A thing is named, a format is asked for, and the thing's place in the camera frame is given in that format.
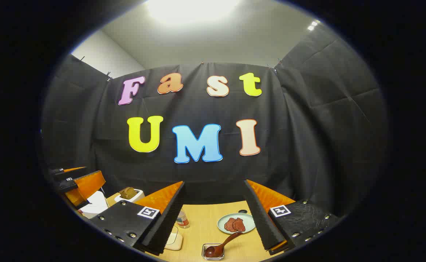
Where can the white toaster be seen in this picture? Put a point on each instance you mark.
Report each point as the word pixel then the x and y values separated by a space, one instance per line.
pixel 137 195

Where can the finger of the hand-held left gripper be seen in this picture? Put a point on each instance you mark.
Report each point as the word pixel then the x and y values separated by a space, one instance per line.
pixel 56 171
pixel 89 183

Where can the small glass chopstick holder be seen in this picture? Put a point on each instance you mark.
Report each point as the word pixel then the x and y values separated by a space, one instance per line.
pixel 207 257

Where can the clear plastic rice container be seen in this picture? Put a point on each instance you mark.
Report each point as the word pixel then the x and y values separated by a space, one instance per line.
pixel 174 240

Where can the light green plate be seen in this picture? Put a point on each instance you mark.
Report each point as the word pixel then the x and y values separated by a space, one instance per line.
pixel 223 222

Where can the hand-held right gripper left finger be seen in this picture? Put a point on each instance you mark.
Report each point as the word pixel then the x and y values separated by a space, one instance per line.
pixel 169 218

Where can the brown bread slice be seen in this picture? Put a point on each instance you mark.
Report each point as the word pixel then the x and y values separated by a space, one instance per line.
pixel 128 193

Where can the clear plastic bottle red label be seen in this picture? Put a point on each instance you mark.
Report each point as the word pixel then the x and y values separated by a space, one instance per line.
pixel 182 220

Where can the white rice cooker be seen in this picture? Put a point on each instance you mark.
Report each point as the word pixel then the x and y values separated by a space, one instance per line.
pixel 94 204

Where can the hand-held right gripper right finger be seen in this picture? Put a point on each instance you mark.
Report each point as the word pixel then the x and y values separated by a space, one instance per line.
pixel 260 218

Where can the dark wooden spoon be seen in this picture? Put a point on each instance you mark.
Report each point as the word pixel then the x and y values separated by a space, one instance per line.
pixel 212 250

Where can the red meat slice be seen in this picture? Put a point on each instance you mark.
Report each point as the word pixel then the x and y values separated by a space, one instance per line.
pixel 230 225
pixel 239 225

